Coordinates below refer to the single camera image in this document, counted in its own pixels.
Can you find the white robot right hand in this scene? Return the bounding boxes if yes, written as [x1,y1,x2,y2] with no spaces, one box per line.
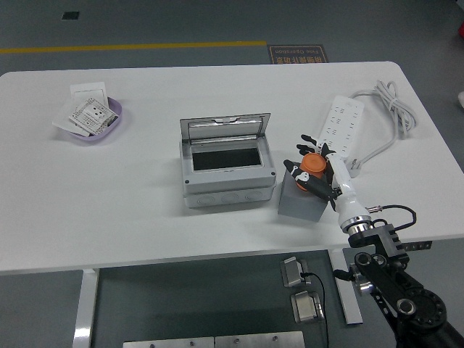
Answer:
[282,133,371,228]

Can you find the orange cylinder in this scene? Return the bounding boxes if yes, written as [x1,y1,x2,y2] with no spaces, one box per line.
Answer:
[295,152,329,191]

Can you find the grey electrical box with lid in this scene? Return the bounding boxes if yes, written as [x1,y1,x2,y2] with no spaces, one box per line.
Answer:
[179,112,278,209]

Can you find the grey cube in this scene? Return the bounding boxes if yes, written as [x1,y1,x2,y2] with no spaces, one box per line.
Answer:
[278,169,333,223]

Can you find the white power strip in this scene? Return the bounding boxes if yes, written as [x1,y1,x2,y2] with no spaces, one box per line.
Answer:
[314,94,365,163]

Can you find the metal foot pedal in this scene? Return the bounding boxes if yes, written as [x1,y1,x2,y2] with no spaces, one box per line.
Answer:
[279,256,310,289]
[289,289,326,324]

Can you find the white table leg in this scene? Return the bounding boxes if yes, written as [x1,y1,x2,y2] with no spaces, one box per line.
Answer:
[328,248,363,326]
[72,268,99,348]

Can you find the brown floor sign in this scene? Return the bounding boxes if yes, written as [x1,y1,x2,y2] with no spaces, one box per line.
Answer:
[267,44,329,65]

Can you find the yellow floor tape line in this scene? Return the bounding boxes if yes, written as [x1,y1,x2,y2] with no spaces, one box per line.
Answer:
[0,40,268,55]

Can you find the purple plastic tray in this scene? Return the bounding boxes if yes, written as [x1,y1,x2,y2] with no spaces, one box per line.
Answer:
[59,96,124,146]

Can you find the white socket panel with holes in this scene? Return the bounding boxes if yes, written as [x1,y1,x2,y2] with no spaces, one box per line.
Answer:
[68,97,119,137]

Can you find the white power cable with plug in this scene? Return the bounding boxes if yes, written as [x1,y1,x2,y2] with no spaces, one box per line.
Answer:
[342,80,418,179]

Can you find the black pedal cable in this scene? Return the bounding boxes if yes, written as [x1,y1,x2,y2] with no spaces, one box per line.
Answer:
[300,271,329,348]

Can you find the steel base plate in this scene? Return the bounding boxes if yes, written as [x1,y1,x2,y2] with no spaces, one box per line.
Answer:
[123,338,216,348]
[214,331,305,348]

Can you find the plain white switch plate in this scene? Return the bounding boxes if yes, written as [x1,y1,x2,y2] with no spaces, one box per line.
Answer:
[69,82,109,107]

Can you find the white flat wall plate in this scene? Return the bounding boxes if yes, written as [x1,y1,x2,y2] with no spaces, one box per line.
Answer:
[51,98,91,138]

